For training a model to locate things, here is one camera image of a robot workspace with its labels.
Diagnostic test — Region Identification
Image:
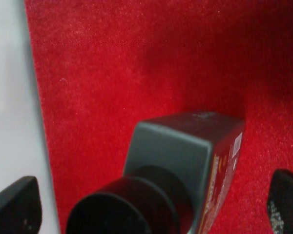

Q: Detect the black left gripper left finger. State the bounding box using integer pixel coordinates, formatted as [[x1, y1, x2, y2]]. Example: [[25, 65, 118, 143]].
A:
[[0, 175, 42, 234]]

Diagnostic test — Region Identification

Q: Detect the red velvet tablecloth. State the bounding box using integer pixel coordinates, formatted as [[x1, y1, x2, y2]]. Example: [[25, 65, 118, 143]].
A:
[[25, 0, 293, 234]]

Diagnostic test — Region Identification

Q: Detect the dark grey pump bottle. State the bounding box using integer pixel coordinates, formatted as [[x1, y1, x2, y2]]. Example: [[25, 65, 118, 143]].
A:
[[66, 111, 245, 234]]

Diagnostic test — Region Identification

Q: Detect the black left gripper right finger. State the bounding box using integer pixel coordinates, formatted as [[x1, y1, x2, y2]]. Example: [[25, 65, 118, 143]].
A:
[[267, 169, 293, 234]]

